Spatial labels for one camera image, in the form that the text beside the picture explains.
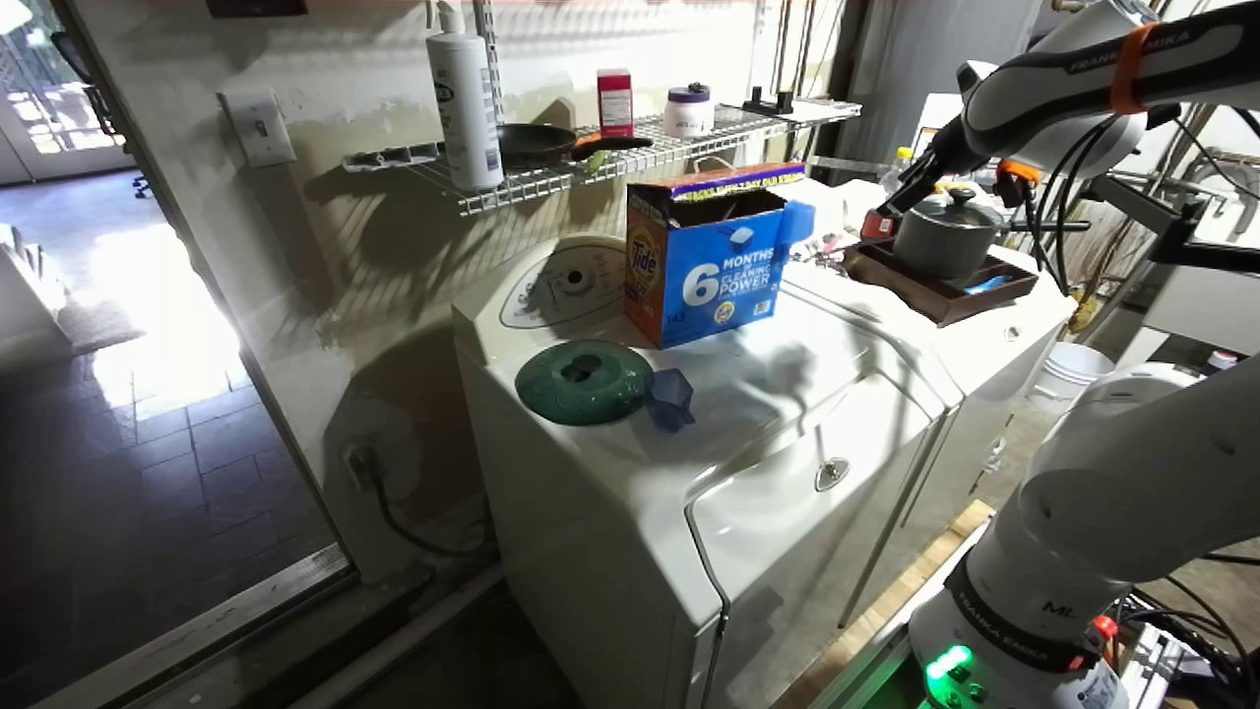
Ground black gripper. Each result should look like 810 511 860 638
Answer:
877 116 987 222

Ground small dark spice jar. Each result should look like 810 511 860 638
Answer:
860 205 907 252

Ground orange arm strap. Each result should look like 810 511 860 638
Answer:
1107 15 1167 120

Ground red pink carton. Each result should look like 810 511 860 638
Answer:
596 72 638 142

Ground black power cord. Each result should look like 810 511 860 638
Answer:
343 439 494 563

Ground green round lid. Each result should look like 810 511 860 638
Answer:
512 339 659 429

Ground black stand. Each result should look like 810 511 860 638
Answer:
1046 168 1260 280

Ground white washing machine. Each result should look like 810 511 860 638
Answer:
449 234 957 709

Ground white wall switch plate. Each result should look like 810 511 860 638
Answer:
221 87 303 172

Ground blue cardboard detergent box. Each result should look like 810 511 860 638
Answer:
622 162 807 352

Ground translucent blue measuring cup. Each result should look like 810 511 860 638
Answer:
641 365 702 433

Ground white jar purple lid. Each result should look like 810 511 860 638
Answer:
662 79 721 142

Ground green orange item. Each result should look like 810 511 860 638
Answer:
571 145 628 180

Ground black frying pan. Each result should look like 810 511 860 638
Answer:
498 121 659 172

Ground tall white bottle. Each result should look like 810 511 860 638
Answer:
427 0 509 192

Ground white dryer machine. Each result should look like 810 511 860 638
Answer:
785 239 1084 634

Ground white wire shelf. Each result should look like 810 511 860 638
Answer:
343 93 861 222

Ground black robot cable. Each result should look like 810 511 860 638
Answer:
1019 110 1160 299

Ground white bucket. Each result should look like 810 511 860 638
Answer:
1034 339 1118 403

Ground wooden plank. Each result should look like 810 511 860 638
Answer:
771 498 1002 709

